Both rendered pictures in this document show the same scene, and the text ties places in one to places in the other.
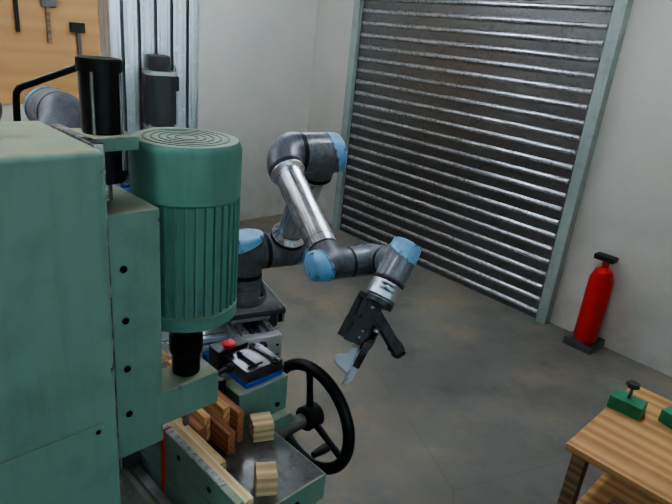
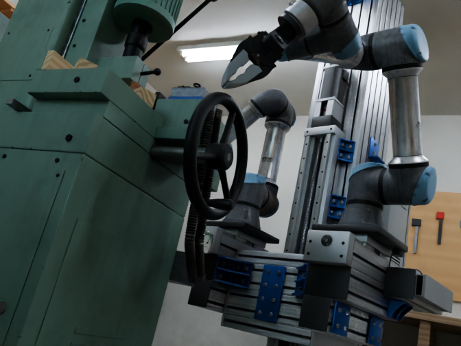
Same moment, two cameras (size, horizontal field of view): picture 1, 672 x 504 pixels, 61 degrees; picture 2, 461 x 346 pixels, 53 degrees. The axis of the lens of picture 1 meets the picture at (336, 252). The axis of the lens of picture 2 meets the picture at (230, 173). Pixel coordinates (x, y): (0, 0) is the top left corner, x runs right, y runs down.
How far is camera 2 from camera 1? 1.79 m
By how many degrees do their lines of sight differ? 82
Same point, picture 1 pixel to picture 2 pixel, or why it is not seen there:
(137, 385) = (84, 31)
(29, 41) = (446, 251)
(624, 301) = not seen: outside the picture
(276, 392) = (188, 110)
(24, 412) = (34, 11)
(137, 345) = (92, 9)
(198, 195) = not seen: outside the picture
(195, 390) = (119, 62)
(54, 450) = (32, 31)
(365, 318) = not seen: hidden behind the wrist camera
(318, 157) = (381, 38)
